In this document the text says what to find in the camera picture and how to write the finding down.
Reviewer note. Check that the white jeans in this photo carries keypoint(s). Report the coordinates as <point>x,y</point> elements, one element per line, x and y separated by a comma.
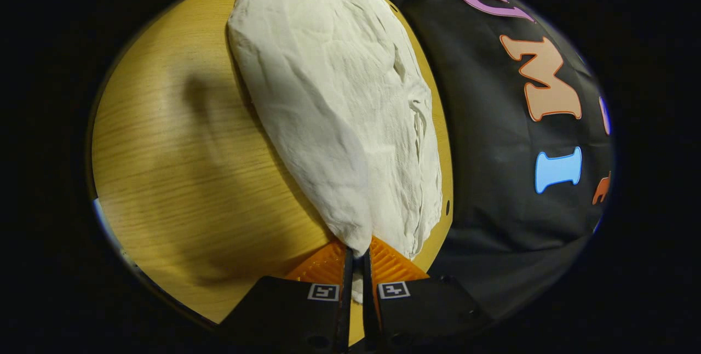
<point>334,102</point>

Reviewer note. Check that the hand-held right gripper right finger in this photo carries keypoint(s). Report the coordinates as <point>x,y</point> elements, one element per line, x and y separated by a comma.
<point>368,310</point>

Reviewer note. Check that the black backdrop cloth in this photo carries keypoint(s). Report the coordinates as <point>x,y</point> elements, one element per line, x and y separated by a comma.
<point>493,189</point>

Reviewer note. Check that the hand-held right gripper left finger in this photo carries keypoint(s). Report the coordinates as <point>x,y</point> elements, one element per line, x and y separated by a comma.
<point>346,310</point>

